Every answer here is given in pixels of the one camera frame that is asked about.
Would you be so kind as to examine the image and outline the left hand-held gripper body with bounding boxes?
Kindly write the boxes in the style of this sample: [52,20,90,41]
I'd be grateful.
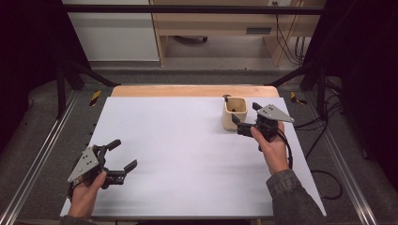
[67,143,128,191]

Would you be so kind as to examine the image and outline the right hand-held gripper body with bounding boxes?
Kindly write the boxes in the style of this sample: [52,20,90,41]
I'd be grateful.
[236,103,296,153]

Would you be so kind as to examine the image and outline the beige square cup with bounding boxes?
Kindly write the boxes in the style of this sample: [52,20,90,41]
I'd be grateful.
[222,96,249,131]

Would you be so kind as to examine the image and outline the person's left hand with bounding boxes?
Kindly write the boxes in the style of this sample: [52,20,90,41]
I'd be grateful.
[67,171,108,219]

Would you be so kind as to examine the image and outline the person's right hand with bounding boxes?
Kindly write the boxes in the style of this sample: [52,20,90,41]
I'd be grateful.
[250,120,291,176]

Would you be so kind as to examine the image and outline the yellow black floor tape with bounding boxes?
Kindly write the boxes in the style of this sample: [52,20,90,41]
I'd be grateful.
[89,89,102,107]
[289,91,308,106]

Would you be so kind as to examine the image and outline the white board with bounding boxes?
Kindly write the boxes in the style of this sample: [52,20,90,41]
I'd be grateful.
[59,96,328,219]

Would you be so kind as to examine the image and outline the black metal stand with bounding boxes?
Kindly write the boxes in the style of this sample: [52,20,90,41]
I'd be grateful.
[265,60,330,122]
[55,58,122,120]

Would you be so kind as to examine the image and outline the wooden table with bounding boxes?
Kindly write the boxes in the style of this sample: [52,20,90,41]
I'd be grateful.
[110,84,281,98]

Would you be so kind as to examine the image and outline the wooden desk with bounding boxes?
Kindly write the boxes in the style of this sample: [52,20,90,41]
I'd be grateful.
[149,0,327,68]

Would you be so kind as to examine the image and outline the dark curtain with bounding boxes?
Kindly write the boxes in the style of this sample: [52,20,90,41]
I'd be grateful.
[301,0,398,191]
[0,0,93,151]

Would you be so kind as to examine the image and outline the white cabinet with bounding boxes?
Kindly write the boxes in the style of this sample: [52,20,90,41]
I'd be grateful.
[61,0,161,63]

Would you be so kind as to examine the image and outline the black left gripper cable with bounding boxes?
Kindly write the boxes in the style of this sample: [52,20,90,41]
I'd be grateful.
[64,181,79,201]

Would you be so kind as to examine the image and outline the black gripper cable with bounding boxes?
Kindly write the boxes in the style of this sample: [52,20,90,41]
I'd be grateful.
[276,128,344,202]
[64,181,79,201]

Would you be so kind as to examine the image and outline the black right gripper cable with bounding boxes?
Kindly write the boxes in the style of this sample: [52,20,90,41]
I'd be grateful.
[276,128,344,202]

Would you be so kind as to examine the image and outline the black floor cables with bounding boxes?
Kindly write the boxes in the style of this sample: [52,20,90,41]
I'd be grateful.
[293,76,345,161]

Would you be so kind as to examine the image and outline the aluminium rail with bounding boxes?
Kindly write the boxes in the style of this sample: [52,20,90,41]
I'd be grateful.
[0,89,80,225]
[303,92,380,225]

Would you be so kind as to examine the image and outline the black hanging cables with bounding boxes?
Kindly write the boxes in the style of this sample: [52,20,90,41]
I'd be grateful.
[271,1,307,68]

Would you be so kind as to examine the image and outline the black horizontal frame bar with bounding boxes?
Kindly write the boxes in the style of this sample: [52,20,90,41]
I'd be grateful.
[60,4,327,16]

